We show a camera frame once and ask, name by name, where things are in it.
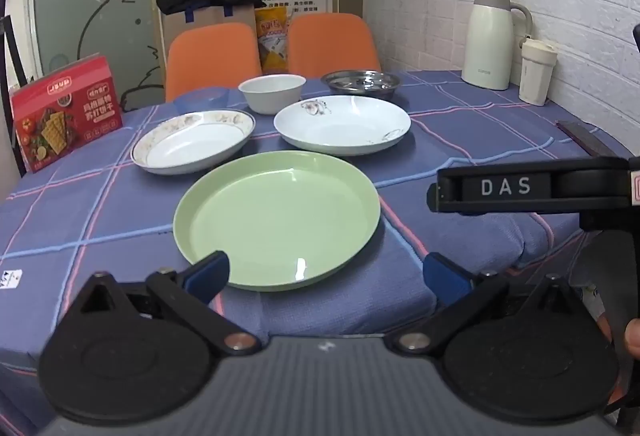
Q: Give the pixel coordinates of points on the cardboard box with black cloth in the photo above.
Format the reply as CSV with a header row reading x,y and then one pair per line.
x,y
210,20

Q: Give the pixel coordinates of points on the yellow package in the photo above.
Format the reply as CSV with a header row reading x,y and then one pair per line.
x,y
272,40

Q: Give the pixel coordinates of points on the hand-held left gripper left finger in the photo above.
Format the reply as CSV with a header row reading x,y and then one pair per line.
x,y
207,272

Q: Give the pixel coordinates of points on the blue translucent bowl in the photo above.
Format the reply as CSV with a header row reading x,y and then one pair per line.
x,y
200,99

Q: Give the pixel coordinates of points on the green plate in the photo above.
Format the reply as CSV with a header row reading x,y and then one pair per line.
x,y
277,216

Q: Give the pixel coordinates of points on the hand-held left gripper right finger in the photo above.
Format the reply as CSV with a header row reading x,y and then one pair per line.
x,y
445,278

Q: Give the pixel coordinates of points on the blue plaid tablecloth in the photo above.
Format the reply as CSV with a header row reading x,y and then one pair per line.
x,y
465,140

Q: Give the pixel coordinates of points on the white thermos jug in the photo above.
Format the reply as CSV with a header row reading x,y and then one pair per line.
x,y
487,40

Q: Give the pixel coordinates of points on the person's right hand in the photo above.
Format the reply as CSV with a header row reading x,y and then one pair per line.
x,y
633,338

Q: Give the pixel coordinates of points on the white bowl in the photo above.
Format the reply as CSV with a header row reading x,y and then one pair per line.
x,y
271,93

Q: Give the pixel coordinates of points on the red cracker box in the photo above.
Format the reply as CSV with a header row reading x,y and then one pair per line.
x,y
65,115

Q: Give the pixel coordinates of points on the floral rim white plate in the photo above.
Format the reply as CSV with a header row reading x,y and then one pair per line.
x,y
192,145

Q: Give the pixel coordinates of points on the stainless steel plate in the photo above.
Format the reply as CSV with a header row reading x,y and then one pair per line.
x,y
360,83

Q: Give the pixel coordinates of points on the frosted glass panel with cartoon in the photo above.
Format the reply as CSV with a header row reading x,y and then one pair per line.
x,y
90,5

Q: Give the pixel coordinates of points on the white cloth label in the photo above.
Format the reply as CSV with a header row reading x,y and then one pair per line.
x,y
10,279

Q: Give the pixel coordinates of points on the orange chair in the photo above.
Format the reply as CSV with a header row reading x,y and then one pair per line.
x,y
212,55
332,45

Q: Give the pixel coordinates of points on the white plate with flower print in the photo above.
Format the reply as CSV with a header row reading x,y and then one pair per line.
x,y
342,125

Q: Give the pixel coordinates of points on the white tumbler cup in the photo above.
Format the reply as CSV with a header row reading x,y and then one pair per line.
x,y
536,73

